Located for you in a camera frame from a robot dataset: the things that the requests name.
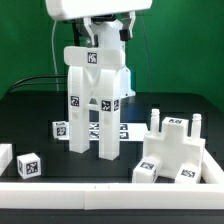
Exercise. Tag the long white chair back post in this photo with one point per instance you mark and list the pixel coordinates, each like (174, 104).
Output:
(95, 100)

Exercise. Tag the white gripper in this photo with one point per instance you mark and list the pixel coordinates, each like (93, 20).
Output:
(72, 9)

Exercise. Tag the small white tagged cube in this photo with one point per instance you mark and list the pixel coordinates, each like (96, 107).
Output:
(60, 129)

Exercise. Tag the white sheet with tags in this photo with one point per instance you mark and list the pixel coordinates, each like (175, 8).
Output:
(128, 131)

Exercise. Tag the white U-shaped boundary frame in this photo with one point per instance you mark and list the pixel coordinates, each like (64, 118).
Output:
(209, 195)

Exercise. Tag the white tagged cube front left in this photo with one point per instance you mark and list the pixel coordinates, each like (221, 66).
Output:
(29, 165)

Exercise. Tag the white chair seat piece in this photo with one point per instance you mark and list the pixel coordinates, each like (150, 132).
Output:
(172, 144)

